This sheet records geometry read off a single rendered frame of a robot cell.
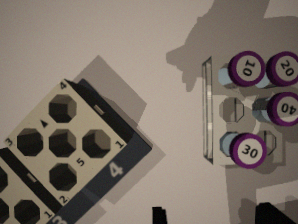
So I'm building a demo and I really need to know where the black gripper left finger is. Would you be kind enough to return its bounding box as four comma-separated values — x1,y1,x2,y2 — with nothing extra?
152,207,167,224

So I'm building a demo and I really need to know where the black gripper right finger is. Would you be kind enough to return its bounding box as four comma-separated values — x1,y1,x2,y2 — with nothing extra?
255,202,296,224

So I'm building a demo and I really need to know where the purple tube cap with 40 label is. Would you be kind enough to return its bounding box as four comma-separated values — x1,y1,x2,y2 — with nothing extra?
252,92,298,127

